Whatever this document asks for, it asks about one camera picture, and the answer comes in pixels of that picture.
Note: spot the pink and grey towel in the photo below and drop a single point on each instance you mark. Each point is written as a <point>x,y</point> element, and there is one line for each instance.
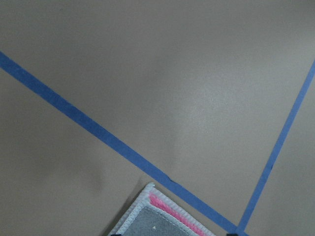
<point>154,214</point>

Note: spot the blue tape grid lines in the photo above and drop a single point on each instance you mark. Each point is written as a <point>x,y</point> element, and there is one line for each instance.
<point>50,96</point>

